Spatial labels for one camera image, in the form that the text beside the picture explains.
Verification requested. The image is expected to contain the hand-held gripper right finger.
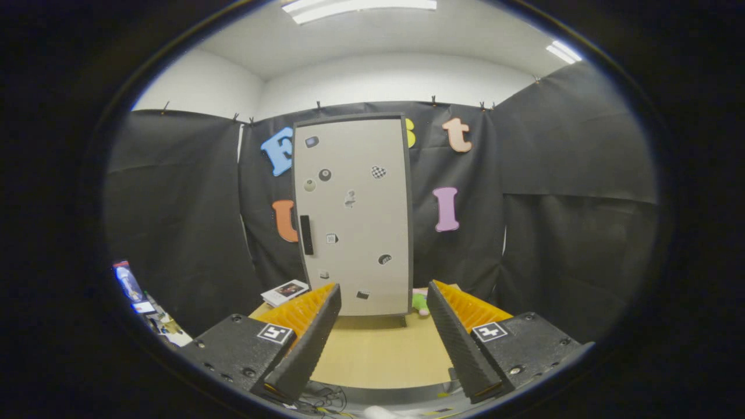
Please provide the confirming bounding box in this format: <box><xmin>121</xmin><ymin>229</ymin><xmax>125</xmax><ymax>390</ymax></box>
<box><xmin>427</xmin><ymin>280</ymin><xmax>595</xmax><ymax>405</ymax></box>

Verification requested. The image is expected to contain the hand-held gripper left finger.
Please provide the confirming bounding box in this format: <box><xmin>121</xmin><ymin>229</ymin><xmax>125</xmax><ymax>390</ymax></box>
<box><xmin>175</xmin><ymin>282</ymin><xmax>343</xmax><ymax>405</ymax></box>

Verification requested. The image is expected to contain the grey shoe cabinet door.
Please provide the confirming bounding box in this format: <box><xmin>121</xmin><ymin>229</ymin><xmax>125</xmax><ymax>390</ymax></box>
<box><xmin>294</xmin><ymin>118</ymin><xmax>410</xmax><ymax>317</ymax></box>

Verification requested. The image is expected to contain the grey shoe cabinet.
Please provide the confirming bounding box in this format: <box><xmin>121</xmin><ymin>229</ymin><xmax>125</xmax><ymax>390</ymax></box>
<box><xmin>291</xmin><ymin>112</ymin><xmax>415</xmax><ymax>328</ymax></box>

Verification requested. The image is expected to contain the white book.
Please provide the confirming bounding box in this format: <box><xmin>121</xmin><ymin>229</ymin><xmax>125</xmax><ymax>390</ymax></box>
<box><xmin>260</xmin><ymin>279</ymin><xmax>310</xmax><ymax>307</ymax></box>

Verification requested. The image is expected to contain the cluttered white side table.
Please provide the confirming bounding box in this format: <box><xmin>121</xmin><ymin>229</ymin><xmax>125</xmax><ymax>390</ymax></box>
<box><xmin>143</xmin><ymin>294</ymin><xmax>193</xmax><ymax>348</ymax></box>

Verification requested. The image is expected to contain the black backdrop cloth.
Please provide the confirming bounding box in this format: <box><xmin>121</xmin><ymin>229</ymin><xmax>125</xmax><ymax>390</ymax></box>
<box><xmin>104</xmin><ymin>61</ymin><xmax>661</xmax><ymax>344</ymax></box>

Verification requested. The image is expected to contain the small ceiling light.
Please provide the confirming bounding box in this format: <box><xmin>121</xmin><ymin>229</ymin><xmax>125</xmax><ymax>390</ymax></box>
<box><xmin>546</xmin><ymin>40</ymin><xmax>583</xmax><ymax>65</ymax></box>

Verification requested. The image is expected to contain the long ceiling light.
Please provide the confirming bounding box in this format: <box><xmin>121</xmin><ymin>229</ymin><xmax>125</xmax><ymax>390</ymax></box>
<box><xmin>282</xmin><ymin>0</ymin><xmax>437</xmax><ymax>25</ymax></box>

